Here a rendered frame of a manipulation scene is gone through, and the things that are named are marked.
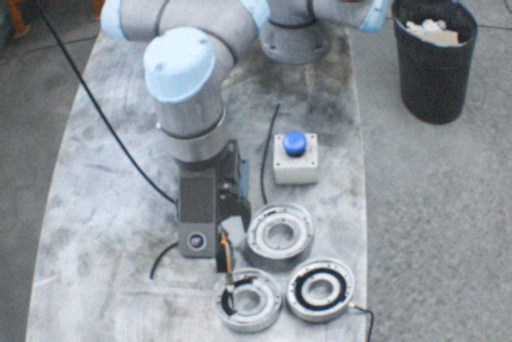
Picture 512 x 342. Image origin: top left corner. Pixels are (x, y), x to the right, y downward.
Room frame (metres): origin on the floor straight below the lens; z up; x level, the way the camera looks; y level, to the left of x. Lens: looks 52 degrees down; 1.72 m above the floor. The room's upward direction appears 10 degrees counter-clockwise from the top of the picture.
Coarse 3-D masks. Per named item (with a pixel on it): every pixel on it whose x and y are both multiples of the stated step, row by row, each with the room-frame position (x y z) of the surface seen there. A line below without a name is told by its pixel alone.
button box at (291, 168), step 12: (276, 144) 0.74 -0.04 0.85; (312, 144) 0.73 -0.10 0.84; (276, 156) 0.72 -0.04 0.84; (288, 156) 0.71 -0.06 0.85; (300, 156) 0.71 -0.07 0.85; (312, 156) 0.70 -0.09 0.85; (276, 168) 0.69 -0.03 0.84; (288, 168) 0.69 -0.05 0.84; (300, 168) 0.69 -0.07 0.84; (312, 168) 0.68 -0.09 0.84; (276, 180) 0.69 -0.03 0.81; (288, 180) 0.69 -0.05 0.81; (300, 180) 0.69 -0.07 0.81; (312, 180) 0.68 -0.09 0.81
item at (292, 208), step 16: (272, 208) 0.63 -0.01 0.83; (288, 208) 0.62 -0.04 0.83; (304, 208) 0.61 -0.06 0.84; (256, 224) 0.60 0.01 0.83; (272, 224) 0.60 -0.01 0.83; (288, 224) 0.59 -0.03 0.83; (304, 224) 0.59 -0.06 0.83; (256, 256) 0.55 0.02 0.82; (272, 256) 0.53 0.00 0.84; (288, 256) 0.53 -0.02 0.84; (304, 256) 0.54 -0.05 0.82
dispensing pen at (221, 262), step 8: (224, 232) 0.52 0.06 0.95; (224, 248) 0.50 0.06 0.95; (216, 256) 0.49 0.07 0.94; (224, 256) 0.49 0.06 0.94; (216, 264) 0.48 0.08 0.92; (224, 264) 0.48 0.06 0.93; (216, 272) 0.48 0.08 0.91; (224, 272) 0.48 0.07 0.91; (232, 280) 0.48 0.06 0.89; (232, 288) 0.47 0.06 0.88; (232, 296) 0.46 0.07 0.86; (232, 304) 0.45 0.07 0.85
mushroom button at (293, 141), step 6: (288, 132) 0.74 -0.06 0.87; (294, 132) 0.74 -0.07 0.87; (288, 138) 0.73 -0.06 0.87; (294, 138) 0.72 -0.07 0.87; (300, 138) 0.72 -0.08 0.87; (306, 138) 0.72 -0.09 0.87; (282, 144) 0.72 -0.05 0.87; (288, 144) 0.71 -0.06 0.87; (294, 144) 0.71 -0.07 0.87; (300, 144) 0.71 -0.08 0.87; (306, 144) 0.71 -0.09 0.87; (288, 150) 0.71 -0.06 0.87; (294, 150) 0.70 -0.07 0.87; (300, 150) 0.70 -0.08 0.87
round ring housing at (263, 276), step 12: (240, 276) 0.51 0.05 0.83; (264, 276) 0.51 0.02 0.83; (216, 288) 0.49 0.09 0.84; (240, 288) 0.49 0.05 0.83; (252, 288) 0.49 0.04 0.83; (276, 288) 0.48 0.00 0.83; (216, 300) 0.48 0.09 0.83; (228, 300) 0.47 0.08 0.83; (240, 300) 0.48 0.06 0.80; (264, 300) 0.46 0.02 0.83; (276, 300) 0.46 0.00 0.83; (216, 312) 0.45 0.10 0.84; (240, 312) 0.45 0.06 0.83; (252, 312) 0.44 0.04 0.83; (276, 312) 0.43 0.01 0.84; (228, 324) 0.43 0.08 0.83; (240, 324) 0.42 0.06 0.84; (252, 324) 0.42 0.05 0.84; (264, 324) 0.42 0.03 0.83
